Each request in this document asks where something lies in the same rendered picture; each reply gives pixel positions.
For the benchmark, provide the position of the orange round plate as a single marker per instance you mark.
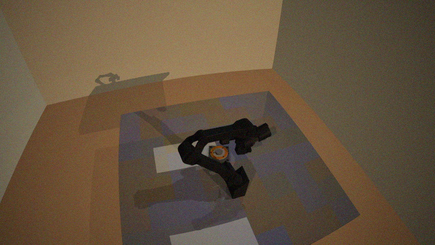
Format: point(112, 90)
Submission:
point(219, 157)

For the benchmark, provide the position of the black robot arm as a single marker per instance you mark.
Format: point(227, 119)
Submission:
point(242, 129)

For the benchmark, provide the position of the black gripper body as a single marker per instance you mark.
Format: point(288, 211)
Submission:
point(227, 141)

